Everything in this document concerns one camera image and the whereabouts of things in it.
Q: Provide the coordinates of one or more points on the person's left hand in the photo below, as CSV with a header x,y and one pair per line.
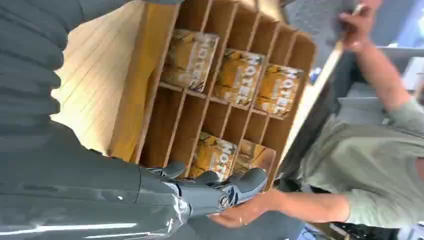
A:
x,y
356,30

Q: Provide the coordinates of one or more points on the person's right hand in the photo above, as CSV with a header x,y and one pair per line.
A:
x,y
245,212

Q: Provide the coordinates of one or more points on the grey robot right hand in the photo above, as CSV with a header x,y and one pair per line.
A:
x,y
82,198

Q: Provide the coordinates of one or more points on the grey background shelf bar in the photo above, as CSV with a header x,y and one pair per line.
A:
x,y
402,52

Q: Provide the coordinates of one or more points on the yellow hotel print card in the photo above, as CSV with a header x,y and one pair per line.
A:
x,y
278,90
212,155
190,59
253,158
238,78

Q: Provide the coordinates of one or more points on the wooden compartment card box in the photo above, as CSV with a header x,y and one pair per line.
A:
x,y
165,132

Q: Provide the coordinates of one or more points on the person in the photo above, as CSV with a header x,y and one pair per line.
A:
x,y
364,165

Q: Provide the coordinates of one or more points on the robot right arm ribbed sleeve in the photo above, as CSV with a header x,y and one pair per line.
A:
x,y
30,66

